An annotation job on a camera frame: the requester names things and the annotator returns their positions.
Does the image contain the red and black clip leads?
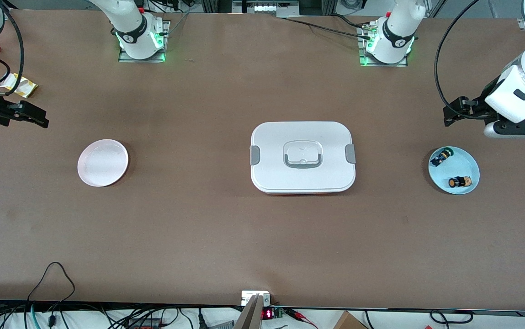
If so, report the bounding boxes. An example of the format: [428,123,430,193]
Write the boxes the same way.
[284,308,318,329]

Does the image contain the brown cardboard box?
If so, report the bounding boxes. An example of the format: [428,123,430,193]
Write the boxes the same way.
[333,311,369,329]

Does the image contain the black cable bundle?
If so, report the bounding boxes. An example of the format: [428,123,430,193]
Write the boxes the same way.
[0,299,241,329]

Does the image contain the light blue round plate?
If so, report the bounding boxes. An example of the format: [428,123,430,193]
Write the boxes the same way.
[428,146,480,196]

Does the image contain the small white device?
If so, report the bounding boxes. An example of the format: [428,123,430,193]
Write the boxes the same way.
[241,290,271,306]

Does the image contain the thick black cable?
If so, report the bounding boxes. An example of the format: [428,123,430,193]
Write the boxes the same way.
[429,309,474,326]

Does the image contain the pink round plate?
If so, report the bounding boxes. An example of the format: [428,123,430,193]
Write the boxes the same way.
[77,139,129,188]

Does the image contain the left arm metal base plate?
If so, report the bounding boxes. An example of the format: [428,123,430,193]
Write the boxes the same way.
[357,22,408,68]

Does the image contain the black base power cable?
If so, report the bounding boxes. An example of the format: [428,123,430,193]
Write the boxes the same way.
[283,14,375,41]

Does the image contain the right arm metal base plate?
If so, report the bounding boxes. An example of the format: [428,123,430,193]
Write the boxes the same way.
[118,20,172,64]

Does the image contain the thin black looped cable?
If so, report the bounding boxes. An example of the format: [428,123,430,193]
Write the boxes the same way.
[26,261,76,323]

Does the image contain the grey angled metal bar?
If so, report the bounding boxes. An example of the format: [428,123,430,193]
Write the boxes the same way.
[233,294,264,329]

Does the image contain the yellow snack packet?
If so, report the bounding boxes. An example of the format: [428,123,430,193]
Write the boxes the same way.
[0,73,39,99]

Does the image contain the white lidded storage box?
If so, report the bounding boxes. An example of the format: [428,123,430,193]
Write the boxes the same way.
[249,121,357,195]

